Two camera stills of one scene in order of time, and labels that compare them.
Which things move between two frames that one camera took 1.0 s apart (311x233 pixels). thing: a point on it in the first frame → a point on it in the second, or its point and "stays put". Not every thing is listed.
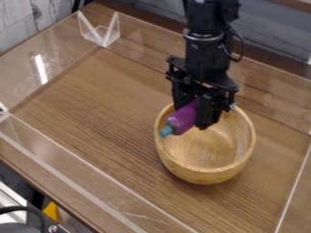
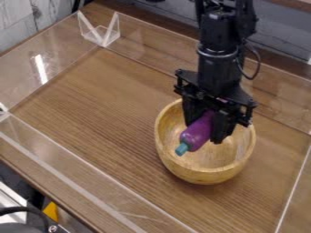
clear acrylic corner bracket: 101,35 stays put
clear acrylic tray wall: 83,89 stays put
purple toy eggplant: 182,121 → 195,135
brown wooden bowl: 209,156 stays put
